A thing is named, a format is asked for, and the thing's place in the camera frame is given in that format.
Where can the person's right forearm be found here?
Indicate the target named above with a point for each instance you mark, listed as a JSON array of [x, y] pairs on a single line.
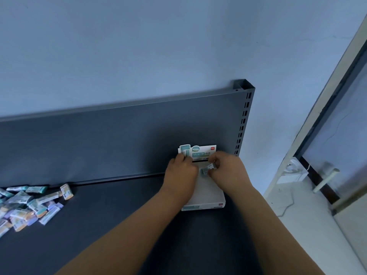
[[272, 237]]

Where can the person's right hand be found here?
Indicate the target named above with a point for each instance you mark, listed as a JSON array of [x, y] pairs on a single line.
[[232, 174]]

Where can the pile of small erasers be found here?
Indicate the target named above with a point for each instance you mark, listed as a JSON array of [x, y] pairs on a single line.
[[21, 213]]

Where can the person's left forearm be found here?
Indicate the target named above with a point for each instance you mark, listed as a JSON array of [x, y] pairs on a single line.
[[129, 240]]

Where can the glass door with dark frame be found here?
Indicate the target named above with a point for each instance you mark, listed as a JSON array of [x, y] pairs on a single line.
[[344, 126]]

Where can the person's left hand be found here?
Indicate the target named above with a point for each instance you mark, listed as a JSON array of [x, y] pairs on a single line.
[[180, 177]]

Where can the white door frame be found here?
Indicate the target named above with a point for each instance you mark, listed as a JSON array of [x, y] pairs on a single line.
[[333, 85]]

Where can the green eraser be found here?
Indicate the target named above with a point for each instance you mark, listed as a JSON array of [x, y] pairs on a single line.
[[206, 171]]

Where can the white box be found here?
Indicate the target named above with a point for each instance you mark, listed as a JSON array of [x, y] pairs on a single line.
[[205, 194]]

